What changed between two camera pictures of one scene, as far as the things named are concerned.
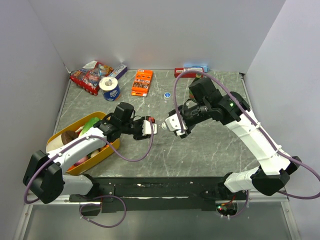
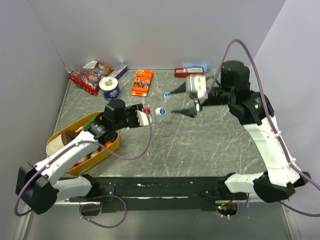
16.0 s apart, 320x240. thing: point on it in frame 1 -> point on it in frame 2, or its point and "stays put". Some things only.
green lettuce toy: (89, 124) stays put
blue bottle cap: (164, 126) -> (162, 111)
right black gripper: (182, 107) -> (191, 112)
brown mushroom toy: (68, 136) stays put
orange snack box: (141, 84) stays put
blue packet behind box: (205, 67) stays put
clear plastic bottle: (157, 127) -> (157, 111)
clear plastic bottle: (166, 99) stays put
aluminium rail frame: (271, 220) stays put
